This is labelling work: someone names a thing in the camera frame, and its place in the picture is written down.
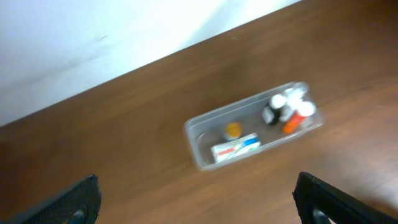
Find orange tube white cap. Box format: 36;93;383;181
282;101;317;134

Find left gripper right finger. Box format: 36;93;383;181
292;172;397;224

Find dark bottle white cap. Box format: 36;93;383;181
261;94;287;126

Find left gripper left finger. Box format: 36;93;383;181
6;174;101;224

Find small gold-lid jar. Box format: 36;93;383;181
224;122;243;141

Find white Panadol box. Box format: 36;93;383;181
211;133;261;162

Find white spray bottle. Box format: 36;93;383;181
279;88;307;122

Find clear plastic container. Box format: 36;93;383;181
184;82;323;170

